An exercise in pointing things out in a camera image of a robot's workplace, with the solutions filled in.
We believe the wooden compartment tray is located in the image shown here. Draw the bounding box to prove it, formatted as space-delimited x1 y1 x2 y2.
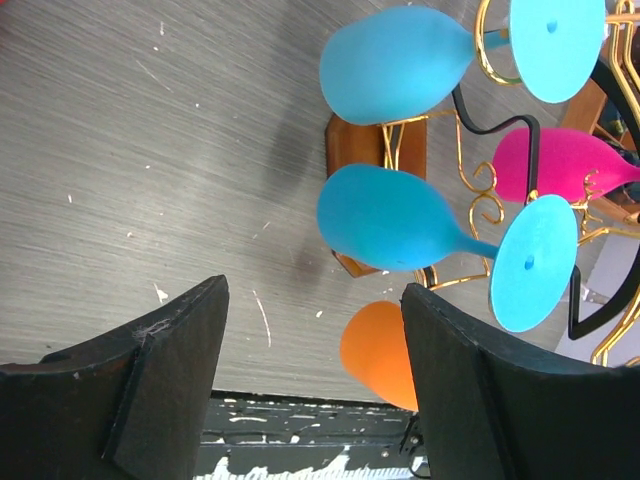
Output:
560 40 639 151

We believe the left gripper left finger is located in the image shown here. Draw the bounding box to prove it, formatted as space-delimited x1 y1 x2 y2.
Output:
1 275 229 479

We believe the light blue wine glass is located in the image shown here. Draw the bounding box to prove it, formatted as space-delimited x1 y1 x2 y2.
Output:
319 1 606 126

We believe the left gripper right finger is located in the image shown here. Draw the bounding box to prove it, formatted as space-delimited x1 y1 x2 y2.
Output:
401 284 639 479

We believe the orange wine glass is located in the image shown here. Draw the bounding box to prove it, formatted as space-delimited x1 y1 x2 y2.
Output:
340 301 418 412

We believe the gold wine glass rack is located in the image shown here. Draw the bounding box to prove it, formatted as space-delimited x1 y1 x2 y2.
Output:
323 0 640 369

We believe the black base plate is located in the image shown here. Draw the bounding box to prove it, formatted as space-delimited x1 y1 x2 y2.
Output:
194 390 431 479

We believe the pink wine glass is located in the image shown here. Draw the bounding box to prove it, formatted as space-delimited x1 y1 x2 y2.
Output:
492 128 639 203

